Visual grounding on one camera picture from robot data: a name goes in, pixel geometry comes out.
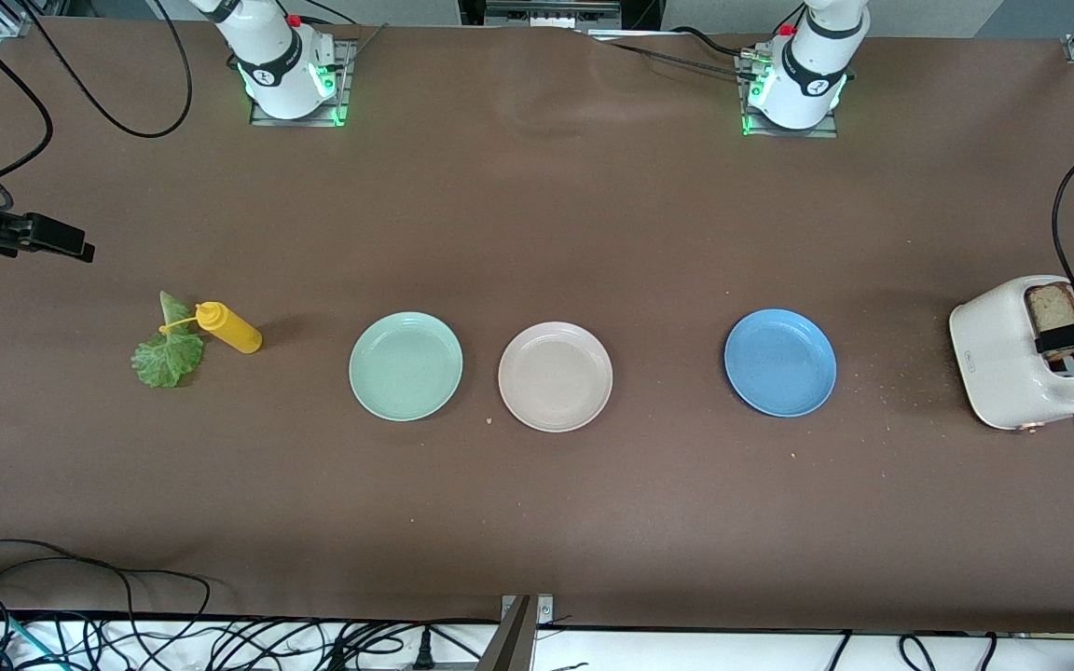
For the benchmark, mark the brown bread slice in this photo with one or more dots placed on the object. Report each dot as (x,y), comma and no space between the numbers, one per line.
(1052,306)

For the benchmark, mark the green lettuce leaf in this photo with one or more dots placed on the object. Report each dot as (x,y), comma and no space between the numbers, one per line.
(164,359)

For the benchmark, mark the yellow mustard squeeze bottle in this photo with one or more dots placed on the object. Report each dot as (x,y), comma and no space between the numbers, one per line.
(234,334)

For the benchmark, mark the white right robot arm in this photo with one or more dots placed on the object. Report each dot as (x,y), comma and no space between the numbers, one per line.
(276,56)

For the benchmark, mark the blue plate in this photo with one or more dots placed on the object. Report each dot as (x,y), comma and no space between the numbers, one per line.
(779,363)

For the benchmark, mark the mint green plate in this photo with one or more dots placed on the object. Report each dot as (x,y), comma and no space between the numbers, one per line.
(406,366)

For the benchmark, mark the beige plate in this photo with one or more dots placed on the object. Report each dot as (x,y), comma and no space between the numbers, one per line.
(556,376)

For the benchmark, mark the white two-slot toaster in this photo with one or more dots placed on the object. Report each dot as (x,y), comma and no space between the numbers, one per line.
(994,354)

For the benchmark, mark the black and grey equipment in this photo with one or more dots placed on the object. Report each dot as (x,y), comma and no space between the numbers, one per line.
(551,11)

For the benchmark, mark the black power plug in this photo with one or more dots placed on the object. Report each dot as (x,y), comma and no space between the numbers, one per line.
(423,652)

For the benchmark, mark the dark metal pole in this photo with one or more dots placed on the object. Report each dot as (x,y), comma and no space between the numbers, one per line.
(509,648)

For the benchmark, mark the small metal bracket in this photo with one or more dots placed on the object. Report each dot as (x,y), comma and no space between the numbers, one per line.
(544,610)

